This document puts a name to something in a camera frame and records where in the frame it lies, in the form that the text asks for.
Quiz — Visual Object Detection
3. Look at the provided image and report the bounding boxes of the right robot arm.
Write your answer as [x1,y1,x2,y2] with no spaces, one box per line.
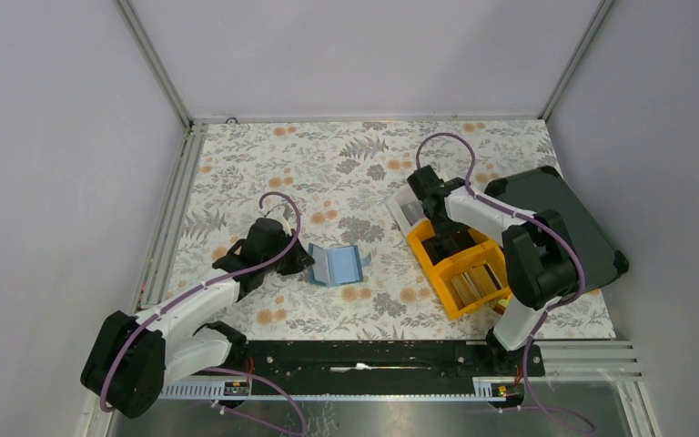
[390,166,588,375]

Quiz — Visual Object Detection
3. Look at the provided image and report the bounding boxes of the purple cable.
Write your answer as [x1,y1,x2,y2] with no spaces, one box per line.
[98,191,302,414]
[414,132,587,315]

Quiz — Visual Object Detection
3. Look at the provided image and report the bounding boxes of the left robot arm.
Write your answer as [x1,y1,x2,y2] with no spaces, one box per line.
[80,218,315,418]

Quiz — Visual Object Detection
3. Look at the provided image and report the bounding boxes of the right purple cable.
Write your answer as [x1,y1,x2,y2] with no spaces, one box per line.
[414,132,587,315]

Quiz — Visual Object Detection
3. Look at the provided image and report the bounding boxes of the white card storage bin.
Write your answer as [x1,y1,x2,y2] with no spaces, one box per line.
[386,185,427,238]

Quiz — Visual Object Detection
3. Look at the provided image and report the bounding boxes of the blue card holder wallet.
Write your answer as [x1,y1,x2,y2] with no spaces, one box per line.
[307,243,372,287]

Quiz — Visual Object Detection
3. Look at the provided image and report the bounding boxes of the yellow card storage bin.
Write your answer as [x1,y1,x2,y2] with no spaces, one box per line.
[407,218,512,320]

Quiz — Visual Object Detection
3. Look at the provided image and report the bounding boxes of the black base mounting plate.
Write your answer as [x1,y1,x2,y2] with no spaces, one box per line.
[223,340,545,397]

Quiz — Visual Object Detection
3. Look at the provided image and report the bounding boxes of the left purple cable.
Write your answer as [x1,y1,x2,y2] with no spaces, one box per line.
[98,191,302,414]

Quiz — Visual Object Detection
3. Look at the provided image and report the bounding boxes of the black hard case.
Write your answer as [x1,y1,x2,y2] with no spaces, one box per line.
[482,166,630,290]

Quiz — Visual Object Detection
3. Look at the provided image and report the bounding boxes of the slotted aluminium cable rail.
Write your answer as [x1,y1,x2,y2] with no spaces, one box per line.
[158,377,251,401]

